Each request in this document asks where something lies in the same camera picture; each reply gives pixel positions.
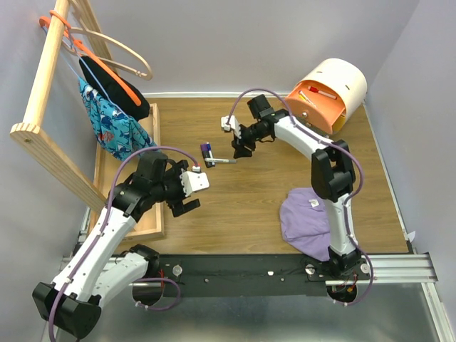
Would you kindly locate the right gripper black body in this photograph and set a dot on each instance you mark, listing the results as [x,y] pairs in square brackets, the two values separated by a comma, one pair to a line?
[249,135]

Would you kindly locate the orange top drawer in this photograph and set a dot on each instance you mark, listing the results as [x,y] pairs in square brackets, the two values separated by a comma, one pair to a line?
[321,106]

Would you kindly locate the purple black highlighter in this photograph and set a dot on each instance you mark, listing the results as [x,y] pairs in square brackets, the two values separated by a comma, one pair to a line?
[205,151]

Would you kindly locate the yellow white pen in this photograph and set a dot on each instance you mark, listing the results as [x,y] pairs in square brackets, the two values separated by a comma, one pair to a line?
[307,99]

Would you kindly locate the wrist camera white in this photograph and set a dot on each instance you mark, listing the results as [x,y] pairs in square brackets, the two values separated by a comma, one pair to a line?
[229,123]
[193,181]

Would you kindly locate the blue capped white marker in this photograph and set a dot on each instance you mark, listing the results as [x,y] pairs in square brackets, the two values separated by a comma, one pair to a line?
[209,149]

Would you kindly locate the wooden clothes rack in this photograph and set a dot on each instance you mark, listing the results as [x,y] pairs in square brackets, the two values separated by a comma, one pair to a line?
[31,198]

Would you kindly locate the orange hanger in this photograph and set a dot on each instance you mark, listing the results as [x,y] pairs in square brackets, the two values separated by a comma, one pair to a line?
[77,46]

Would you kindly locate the wooden tray base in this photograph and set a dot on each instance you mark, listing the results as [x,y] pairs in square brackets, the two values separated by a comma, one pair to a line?
[151,225]

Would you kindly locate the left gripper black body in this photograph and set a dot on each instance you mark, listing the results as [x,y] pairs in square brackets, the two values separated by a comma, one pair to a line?
[173,191]

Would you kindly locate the aluminium rail frame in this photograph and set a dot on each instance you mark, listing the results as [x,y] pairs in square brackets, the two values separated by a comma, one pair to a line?
[383,268]

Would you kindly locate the black garment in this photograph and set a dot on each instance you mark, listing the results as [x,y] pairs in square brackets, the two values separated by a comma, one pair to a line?
[100,80]

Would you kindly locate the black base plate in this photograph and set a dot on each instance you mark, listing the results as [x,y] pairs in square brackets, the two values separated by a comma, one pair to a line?
[241,275]

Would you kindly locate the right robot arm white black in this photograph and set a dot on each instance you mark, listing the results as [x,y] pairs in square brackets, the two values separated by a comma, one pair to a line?
[332,173]

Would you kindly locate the wooden hanger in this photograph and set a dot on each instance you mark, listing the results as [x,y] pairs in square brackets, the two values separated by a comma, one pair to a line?
[87,25]

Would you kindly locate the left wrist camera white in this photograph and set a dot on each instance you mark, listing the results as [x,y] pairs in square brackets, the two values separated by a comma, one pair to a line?
[193,181]

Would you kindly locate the purple cloth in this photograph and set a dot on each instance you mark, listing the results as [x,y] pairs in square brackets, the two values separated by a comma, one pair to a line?
[304,223]

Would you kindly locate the white grey marker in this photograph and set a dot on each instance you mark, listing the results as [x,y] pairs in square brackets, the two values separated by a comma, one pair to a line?
[219,160]

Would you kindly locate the red capped white marker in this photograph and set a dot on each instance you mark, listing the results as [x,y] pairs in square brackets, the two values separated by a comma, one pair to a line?
[321,92]

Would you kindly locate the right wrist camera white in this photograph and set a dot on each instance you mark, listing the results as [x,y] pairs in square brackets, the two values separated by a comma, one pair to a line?
[229,123]

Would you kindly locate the blue shark pattern garment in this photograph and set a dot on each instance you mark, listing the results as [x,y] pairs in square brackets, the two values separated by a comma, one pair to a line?
[118,133]

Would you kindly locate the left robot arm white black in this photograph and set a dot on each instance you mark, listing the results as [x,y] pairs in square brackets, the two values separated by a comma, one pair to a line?
[74,300]

